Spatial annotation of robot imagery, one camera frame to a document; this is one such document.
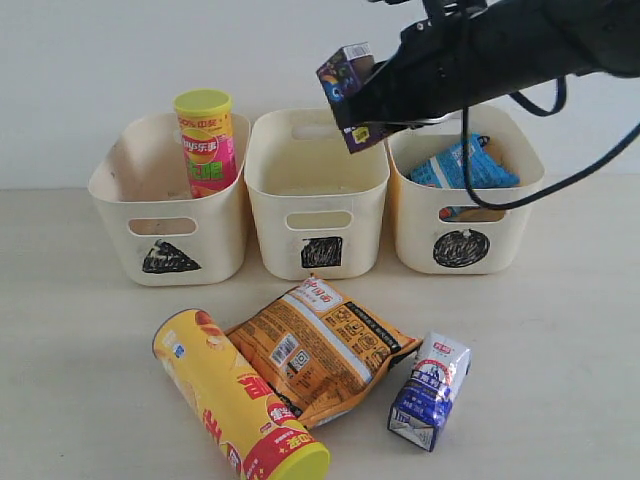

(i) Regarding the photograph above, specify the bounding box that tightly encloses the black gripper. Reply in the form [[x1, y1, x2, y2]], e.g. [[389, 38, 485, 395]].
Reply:
[[333, 0, 501, 132]]

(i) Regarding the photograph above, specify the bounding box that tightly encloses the purple juice carton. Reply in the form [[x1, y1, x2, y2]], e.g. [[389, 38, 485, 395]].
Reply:
[[316, 42, 390, 154]]

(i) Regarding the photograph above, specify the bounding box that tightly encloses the blue noodle packet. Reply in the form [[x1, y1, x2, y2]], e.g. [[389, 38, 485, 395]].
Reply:
[[409, 132, 521, 221]]

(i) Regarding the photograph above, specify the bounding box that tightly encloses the pink chips can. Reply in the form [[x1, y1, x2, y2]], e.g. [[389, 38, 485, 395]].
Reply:
[[173, 88, 238, 198]]

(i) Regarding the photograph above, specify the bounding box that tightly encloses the orange noodle packet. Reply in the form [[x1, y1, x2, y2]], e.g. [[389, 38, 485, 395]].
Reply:
[[227, 276, 422, 429]]

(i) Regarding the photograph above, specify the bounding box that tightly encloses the white blue milk carton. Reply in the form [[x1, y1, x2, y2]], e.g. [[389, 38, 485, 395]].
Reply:
[[387, 332, 472, 452]]

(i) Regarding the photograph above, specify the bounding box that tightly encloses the yellow chips can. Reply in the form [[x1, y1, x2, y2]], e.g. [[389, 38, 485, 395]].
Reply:
[[152, 309, 330, 480]]

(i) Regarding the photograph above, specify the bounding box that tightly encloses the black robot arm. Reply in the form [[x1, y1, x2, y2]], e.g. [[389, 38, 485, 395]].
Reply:
[[333, 1, 639, 127]]

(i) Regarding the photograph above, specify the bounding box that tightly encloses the cream bin square mark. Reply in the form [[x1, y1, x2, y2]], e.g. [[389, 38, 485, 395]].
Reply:
[[244, 109, 390, 281]]

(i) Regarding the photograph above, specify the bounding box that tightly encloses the cream bin circle mark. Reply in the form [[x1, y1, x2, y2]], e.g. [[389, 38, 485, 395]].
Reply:
[[386, 105, 545, 275]]

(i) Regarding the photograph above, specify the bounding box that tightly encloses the cream bin triangle mark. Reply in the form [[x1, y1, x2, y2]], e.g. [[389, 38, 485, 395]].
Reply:
[[88, 113, 251, 286]]

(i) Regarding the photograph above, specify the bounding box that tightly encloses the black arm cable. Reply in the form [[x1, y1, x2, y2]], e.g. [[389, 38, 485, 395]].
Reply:
[[419, 0, 640, 211]]

